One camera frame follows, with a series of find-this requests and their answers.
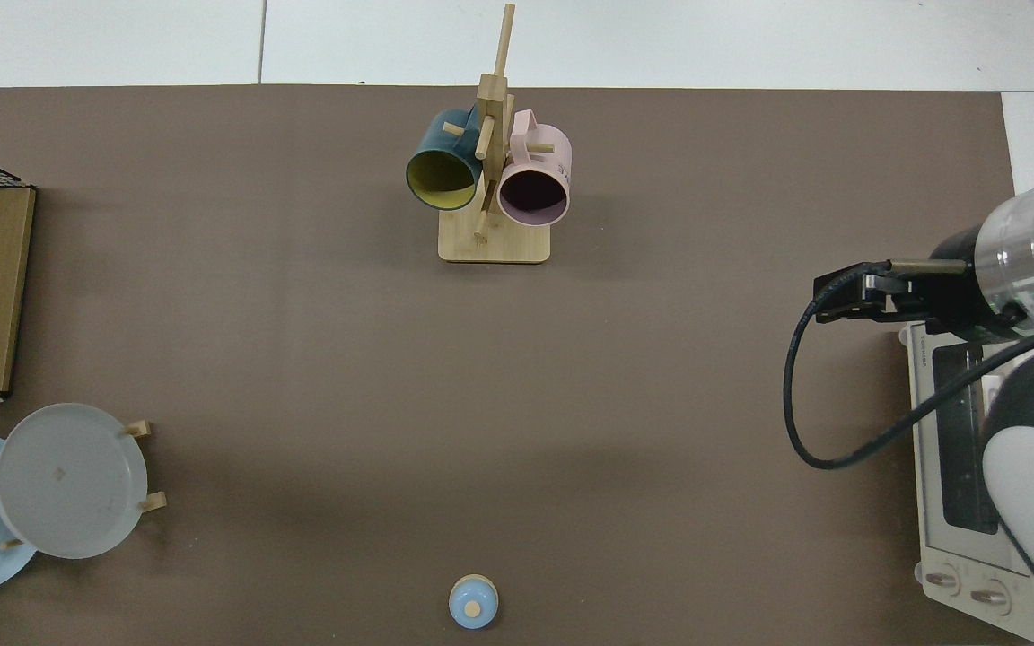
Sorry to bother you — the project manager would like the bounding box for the pale toaster oven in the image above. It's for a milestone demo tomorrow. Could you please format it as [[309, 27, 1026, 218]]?
[[897, 321, 1034, 645]]

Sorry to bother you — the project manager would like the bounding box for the pink mug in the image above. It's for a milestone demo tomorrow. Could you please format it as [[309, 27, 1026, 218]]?
[[495, 109, 574, 228]]

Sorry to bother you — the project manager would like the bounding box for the wooden cup stand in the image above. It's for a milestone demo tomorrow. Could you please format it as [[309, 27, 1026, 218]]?
[[437, 3, 553, 266]]

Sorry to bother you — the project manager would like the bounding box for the teal mug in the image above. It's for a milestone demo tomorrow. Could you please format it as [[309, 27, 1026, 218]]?
[[405, 105, 486, 213]]

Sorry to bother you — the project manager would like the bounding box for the brown table cloth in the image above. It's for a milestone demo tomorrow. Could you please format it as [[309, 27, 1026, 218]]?
[[0, 85, 1031, 646]]

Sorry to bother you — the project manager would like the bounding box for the wooden plate rack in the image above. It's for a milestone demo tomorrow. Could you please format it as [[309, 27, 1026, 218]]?
[[0, 419, 169, 551]]

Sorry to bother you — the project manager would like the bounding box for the grey plate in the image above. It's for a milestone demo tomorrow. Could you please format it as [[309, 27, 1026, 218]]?
[[0, 402, 149, 561]]

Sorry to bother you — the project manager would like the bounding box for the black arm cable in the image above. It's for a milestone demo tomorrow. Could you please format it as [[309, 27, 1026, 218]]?
[[783, 258, 1034, 472]]

